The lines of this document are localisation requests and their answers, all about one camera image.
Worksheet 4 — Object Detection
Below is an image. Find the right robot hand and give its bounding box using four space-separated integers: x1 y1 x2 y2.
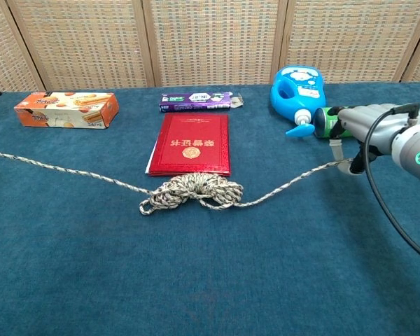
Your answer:
330 104 420 175

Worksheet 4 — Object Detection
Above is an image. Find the beige speckled braided rope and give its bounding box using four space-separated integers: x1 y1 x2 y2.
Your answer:
0 150 355 216

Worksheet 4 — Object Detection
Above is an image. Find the green chip can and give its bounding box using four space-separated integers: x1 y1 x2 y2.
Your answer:
313 106 363 140

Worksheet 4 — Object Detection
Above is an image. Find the blue detergent bottle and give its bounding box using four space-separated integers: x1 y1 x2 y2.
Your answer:
269 65 327 138

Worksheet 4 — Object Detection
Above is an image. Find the orange biscuit box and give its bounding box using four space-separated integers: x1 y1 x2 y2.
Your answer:
13 91 120 130

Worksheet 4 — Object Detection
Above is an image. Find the woven wicker folding screen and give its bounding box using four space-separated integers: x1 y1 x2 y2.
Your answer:
0 0 420 95

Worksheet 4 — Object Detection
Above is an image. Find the red certificate folder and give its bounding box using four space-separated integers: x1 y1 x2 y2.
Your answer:
145 112 232 177

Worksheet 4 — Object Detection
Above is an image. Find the purple toothpaste box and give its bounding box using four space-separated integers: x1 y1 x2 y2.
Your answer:
160 91 245 113

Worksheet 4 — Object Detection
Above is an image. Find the teal table cloth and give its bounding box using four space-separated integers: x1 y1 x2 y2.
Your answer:
0 81 420 336

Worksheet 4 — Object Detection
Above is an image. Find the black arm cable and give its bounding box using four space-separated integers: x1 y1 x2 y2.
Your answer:
365 102 420 266

